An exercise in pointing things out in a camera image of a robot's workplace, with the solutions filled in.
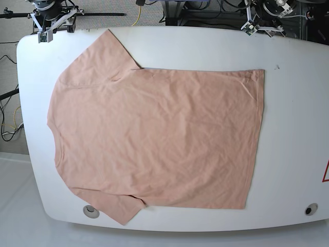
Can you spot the black tripod stand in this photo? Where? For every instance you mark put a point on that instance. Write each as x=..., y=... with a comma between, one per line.
x=97, y=14

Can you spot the silver left table grommet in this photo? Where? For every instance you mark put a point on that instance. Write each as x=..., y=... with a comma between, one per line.
x=91, y=212

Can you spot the peach pink T-shirt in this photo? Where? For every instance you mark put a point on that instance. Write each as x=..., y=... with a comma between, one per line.
x=128, y=137

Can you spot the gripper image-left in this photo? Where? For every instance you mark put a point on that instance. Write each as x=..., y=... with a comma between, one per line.
x=61, y=18

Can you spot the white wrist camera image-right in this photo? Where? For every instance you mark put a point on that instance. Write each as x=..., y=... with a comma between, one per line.
x=249, y=28

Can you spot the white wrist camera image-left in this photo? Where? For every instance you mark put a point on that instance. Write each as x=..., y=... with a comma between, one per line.
x=45, y=36

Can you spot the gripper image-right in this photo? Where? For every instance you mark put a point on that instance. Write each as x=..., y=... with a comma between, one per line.
x=267, y=18

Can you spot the dark right table grommet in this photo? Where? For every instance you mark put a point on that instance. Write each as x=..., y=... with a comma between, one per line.
x=311, y=209

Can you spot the red triangle table marking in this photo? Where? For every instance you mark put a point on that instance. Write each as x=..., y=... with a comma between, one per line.
x=325, y=176

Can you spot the grey robot base frame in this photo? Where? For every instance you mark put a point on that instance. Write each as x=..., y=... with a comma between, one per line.
x=176, y=13

